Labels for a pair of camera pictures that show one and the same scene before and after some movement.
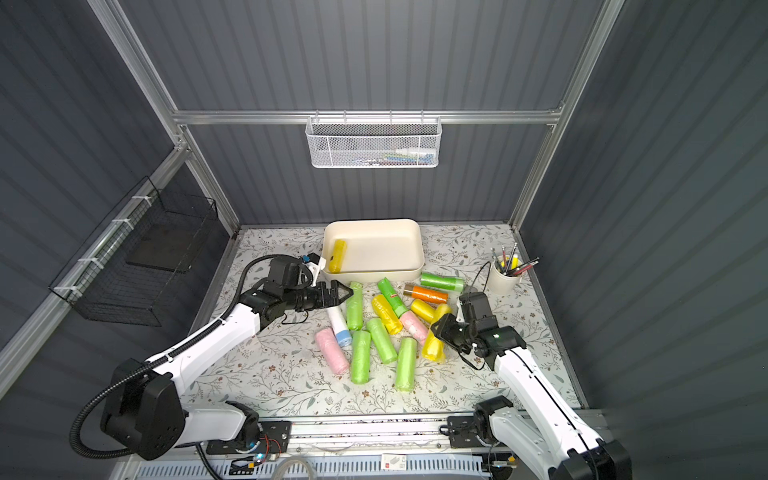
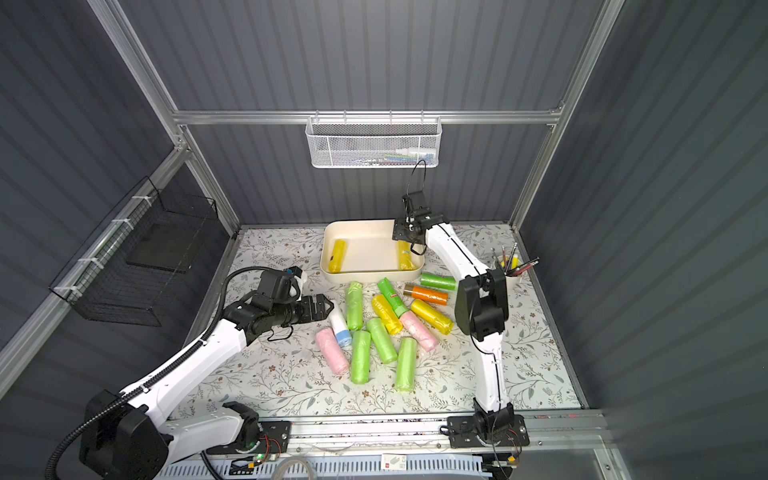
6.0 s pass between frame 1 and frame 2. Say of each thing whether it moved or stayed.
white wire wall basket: stayed
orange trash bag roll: stayed
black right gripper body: moved
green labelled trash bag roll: stayed
